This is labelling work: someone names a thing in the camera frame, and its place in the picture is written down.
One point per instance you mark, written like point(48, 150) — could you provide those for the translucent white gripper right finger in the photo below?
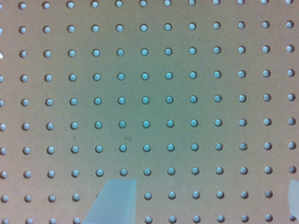
point(293, 197)

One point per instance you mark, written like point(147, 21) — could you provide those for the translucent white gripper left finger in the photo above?
point(115, 203)

